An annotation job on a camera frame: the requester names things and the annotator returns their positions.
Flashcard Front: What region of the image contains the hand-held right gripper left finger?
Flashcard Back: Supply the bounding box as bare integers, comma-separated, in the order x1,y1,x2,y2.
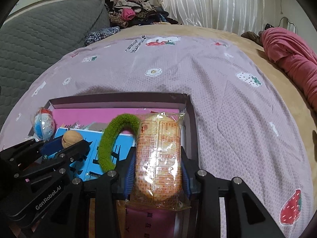
47,151,137,238

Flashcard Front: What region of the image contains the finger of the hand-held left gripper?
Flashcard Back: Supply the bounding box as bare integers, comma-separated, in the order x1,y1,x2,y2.
15,140,91,187
0,137,65,173

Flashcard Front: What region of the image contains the clear capsule toy ball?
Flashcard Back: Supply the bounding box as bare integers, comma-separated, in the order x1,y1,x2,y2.
31,107,55,139

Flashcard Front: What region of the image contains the brown cloth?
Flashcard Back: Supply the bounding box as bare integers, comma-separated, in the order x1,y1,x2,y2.
241,31,264,47

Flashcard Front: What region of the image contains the beige bed sheet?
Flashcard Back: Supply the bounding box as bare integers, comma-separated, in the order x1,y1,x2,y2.
109,24,317,228

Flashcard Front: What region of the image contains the dark floral cloth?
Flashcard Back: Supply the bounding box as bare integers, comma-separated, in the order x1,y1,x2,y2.
84,27,122,46

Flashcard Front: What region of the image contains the white curtain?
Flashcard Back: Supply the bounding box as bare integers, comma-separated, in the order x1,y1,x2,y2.
154,0,265,35

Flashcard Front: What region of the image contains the walnut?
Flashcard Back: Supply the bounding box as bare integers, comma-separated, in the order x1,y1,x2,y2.
61,131,83,149

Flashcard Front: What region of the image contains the pink book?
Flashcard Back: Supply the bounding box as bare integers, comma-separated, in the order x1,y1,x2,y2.
48,108,180,238

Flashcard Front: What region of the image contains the orange cracker packet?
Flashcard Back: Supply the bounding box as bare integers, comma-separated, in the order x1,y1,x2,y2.
126,111,192,211

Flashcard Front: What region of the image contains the green fuzzy hair scrunchie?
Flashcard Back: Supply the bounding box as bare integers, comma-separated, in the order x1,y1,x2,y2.
97,113,141,172

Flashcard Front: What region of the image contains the grey shallow cardboard box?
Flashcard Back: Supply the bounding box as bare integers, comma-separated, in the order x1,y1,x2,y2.
25,92,200,238

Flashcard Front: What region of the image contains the pile of clothes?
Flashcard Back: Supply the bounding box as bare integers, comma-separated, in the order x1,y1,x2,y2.
101,0,184,28

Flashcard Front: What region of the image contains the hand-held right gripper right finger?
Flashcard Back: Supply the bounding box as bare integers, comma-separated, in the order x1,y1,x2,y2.
180,146,285,238

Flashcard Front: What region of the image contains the white wire hanger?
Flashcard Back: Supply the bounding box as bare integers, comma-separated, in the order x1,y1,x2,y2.
279,17,298,33

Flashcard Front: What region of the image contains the grey quilted cover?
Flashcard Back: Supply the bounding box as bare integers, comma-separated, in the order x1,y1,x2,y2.
0,0,111,127

